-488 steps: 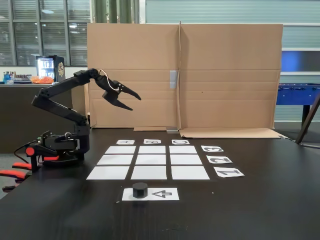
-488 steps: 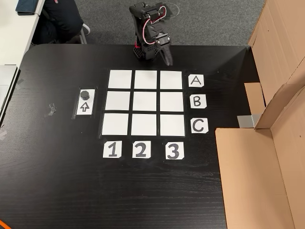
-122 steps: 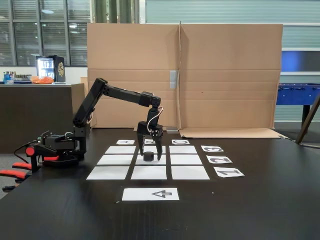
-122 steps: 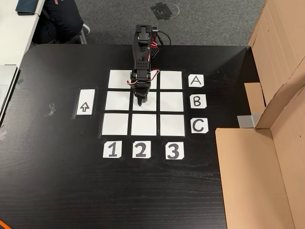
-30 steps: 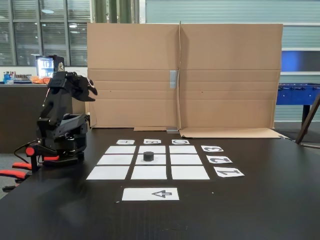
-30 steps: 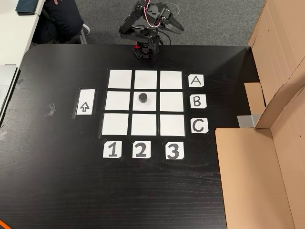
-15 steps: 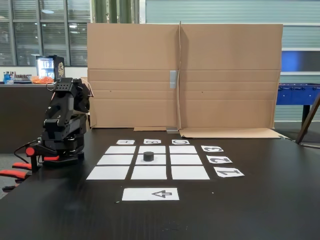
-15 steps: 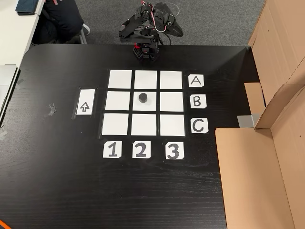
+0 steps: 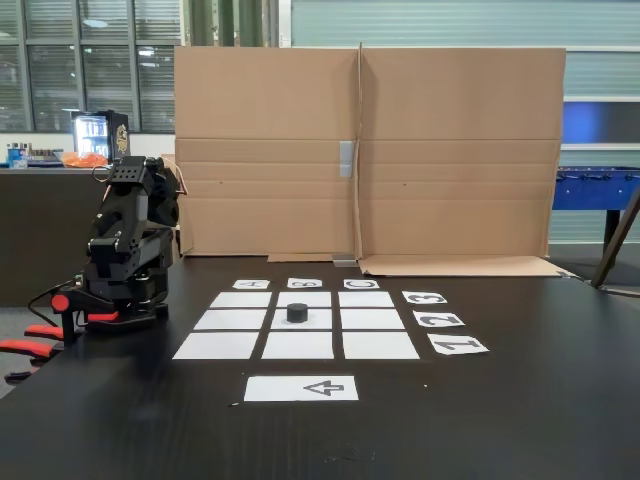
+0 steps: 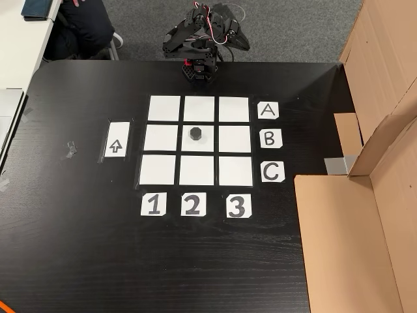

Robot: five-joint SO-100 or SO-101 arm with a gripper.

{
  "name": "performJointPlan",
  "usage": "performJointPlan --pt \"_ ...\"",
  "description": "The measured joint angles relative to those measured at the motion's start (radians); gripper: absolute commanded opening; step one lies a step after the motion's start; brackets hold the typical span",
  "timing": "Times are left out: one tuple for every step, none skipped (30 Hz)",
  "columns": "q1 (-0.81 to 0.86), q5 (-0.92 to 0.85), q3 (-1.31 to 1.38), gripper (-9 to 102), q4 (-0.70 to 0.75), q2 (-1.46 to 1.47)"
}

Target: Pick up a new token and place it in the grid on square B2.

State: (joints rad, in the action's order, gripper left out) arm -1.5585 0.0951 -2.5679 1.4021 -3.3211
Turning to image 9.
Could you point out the black octagonal token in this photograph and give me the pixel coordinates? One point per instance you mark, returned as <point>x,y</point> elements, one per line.
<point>297,313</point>

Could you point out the black mini fridge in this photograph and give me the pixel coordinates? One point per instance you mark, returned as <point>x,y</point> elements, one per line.
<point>120,137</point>

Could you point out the orange bag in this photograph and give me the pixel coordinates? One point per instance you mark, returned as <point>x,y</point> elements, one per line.
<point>85,160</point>

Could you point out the letter A paper sheet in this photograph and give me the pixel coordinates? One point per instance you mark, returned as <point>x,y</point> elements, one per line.
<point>237,287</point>

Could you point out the dark counter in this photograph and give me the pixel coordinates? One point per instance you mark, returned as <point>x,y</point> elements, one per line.
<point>45,225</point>

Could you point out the large brown cardboard panel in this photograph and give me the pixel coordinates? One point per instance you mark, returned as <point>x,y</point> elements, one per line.
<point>460,100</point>
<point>265,100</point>

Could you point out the red and black clamp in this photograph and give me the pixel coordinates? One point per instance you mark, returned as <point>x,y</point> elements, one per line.
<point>60,302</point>

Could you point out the letter B paper sheet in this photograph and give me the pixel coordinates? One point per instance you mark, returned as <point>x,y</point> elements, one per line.
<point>292,286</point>

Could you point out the blue and white carton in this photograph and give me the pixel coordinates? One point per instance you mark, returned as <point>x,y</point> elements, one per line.
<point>17,156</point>

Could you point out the grey tape strip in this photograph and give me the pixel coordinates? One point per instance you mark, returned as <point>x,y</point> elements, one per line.
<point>344,260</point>
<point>347,159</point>

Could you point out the letter C paper sheet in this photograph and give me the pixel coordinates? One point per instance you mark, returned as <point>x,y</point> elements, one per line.
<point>347,286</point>

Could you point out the white arrow paper sheet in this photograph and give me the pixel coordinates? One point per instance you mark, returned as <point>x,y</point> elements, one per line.
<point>270,389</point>

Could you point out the number 3 paper sheet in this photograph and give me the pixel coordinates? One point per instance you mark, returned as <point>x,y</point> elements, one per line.
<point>407,295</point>

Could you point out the number 2 paper sheet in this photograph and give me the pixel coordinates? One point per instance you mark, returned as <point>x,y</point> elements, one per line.
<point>457,324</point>

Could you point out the number 1 paper sheet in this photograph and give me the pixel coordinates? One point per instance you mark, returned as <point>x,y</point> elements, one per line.
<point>480,350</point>

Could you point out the blue foosball table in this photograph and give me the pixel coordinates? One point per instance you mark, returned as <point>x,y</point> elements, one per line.
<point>590,192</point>

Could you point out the brown wooden easel leg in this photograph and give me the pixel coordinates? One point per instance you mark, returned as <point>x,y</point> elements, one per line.
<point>612,245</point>

